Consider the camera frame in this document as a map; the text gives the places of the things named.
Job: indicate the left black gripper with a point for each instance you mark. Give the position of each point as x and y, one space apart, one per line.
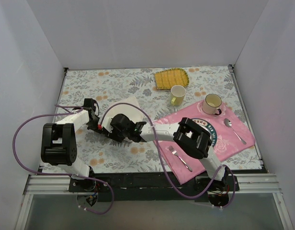
93 112

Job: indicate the white cloth napkin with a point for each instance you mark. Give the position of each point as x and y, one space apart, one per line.
132 113

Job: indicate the silver spoon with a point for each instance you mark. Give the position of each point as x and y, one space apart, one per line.
228 123

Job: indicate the cream enamel mug dark rim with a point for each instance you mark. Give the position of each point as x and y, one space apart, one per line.
211 104

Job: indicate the yellow woven bamboo tray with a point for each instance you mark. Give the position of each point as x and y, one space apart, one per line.
166 79

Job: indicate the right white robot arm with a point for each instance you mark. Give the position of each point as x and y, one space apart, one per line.
194 140

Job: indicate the yellow-green mug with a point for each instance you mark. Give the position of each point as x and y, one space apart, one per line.
177 94

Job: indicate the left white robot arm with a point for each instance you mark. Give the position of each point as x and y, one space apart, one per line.
66 139

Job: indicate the white plate blue rim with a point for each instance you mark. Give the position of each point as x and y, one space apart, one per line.
208 127

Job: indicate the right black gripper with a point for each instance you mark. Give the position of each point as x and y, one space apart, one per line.
114 135

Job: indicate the silver fork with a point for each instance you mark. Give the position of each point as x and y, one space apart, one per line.
174 152

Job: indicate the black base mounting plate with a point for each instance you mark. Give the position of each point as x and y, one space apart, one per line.
148 186

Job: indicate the floral tablecloth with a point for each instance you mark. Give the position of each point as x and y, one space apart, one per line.
108 86

